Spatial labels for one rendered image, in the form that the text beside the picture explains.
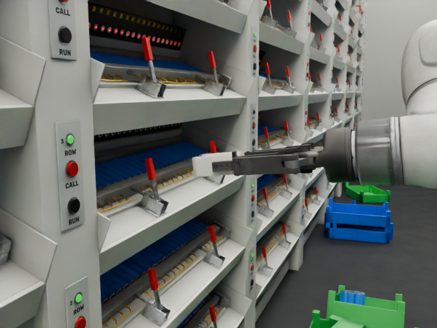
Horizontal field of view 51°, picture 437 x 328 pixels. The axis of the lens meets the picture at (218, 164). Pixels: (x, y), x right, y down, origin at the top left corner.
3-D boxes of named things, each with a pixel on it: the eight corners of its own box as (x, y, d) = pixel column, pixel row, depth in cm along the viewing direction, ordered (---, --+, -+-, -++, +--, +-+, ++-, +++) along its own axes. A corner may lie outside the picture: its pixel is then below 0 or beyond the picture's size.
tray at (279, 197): (296, 200, 182) (310, 170, 178) (250, 249, 127) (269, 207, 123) (251, 178, 188) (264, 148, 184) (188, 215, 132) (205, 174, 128)
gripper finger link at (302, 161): (324, 165, 63) (325, 170, 58) (287, 168, 64) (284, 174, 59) (323, 148, 63) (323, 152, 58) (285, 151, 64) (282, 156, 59)
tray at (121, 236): (239, 189, 115) (253, 155, 112) (89, 282, 59) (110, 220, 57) (173, 155, 121) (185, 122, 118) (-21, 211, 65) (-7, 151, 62)
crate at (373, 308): (337, 308, 154) (339, 284, 155) (400, 319, 146) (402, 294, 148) (325, 319, 126) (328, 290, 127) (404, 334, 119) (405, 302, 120)
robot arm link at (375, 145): (402, 179, 64) (359, 181, 67) (398, 114, 64) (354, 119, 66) (402, 191, 56) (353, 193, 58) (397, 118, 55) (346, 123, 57)
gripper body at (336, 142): (354, 187, 58) (284, 190, 62) (360, 176, 66) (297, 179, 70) (350, 129, 58) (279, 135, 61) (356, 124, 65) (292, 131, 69)
